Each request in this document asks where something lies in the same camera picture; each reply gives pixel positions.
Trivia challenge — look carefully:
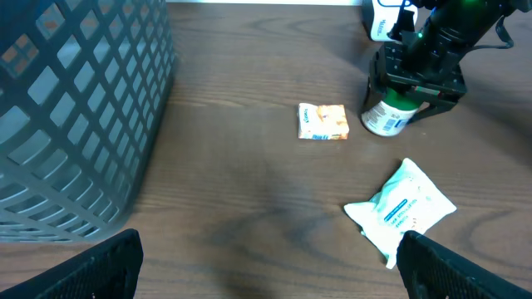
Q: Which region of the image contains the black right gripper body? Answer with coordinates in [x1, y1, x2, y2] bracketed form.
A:
[369, 42, 467, 104]

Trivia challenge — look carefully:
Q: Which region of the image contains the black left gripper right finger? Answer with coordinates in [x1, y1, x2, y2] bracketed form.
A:
[397, 230, 531, 299]

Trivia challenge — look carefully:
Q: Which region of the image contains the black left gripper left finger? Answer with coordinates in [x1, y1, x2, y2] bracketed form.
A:
[1, 228, 144, 299]

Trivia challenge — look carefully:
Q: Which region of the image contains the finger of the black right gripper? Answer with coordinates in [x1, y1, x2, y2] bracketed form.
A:
[409, 100, 457, 124]
[359, 78, 385, 116]

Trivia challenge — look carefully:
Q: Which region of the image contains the green lid white jar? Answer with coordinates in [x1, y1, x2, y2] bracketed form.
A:
[361, 88, 421, 137]

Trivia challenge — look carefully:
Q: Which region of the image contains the orange tissue pack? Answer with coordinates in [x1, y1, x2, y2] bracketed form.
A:
[298, 103, 349, 140]

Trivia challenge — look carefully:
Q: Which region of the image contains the white wet wipes pack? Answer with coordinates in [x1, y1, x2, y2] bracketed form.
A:
[343, 158, 456, 269]

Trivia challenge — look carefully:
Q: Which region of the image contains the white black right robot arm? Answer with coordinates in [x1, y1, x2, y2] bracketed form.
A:
[363, 0, 531, 121]

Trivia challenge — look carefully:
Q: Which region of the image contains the white barcode scanner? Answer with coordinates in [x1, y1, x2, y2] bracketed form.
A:
[361, 0, 403, 42]

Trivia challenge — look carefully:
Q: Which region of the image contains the grey plastic mesh basket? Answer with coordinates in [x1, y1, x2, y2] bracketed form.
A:
[1, 0, 177, 243]

